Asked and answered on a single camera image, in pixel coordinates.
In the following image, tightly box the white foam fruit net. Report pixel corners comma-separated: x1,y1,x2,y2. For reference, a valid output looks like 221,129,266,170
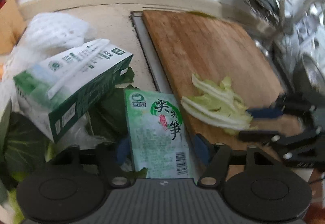
20,12,89,51

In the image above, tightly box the wooden cutting board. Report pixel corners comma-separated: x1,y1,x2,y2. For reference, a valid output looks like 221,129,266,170
141,9,305,179

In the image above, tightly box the wooden knife block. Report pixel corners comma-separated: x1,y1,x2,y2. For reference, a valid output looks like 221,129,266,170
0,0,26,55

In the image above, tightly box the dark green leaf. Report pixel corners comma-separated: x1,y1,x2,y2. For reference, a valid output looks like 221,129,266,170
1,68,134,188

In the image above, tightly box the green white milk carton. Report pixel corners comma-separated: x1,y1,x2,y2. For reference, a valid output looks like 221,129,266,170
13,39,133,142

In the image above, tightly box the pale cabbage leaf pile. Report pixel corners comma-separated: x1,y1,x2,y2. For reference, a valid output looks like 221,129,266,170
181,73,253,135

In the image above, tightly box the green bamboo shoot packet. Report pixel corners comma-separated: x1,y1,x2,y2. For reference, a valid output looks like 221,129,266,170
125,89,193,179

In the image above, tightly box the clear plastic bag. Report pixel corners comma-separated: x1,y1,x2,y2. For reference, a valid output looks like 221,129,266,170
55,112,113,152

